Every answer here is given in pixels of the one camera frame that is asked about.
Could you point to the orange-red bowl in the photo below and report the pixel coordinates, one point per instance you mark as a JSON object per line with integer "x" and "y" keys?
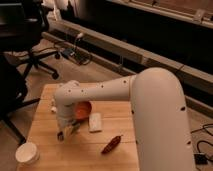
{"x": 83, "y": 110}

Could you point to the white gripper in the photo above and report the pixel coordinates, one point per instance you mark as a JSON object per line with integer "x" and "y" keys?
{"x": 63, "y": 122}

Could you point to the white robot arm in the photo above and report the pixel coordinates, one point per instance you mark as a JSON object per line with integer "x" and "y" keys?
{"x": 159, "y": 111}

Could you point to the black office chair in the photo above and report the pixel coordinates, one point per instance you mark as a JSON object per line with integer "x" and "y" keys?
{"x": 22, "y": 23}

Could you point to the white rectangular sponge block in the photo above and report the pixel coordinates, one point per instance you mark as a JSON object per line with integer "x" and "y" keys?
{"x": 95, "y": 122}

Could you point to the red chili pepper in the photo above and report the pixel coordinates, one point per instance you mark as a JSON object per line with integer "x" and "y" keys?
{"x": 111, "y": 145}

